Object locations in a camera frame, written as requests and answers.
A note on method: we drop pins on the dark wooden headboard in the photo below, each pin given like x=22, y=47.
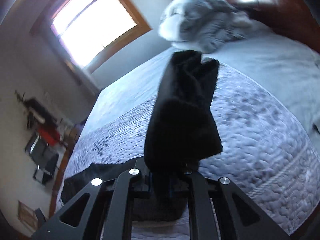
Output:
x=290, y=18

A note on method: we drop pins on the wooden framed window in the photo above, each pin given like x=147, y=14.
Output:
x=86, y=33

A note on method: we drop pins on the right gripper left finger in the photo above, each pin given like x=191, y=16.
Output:
x=101, y=210

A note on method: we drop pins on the light blue bed sheet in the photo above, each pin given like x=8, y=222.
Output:
x=286, y=68

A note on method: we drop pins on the black metal chair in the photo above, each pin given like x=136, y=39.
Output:
x=44, y=157

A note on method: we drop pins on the folded grey duvet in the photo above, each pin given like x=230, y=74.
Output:
x=211, y=33

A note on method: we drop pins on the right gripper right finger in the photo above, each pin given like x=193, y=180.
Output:
x=219, y=209

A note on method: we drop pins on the grey quilted bedspread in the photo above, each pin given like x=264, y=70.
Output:
x=266, y=151

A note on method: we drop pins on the grey pillow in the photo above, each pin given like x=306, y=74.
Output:
x=181, y=20

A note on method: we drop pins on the coat rack with clothes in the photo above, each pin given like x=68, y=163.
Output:
x=39, y=118

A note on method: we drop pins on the black pants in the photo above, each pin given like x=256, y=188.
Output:
x=172, y=133

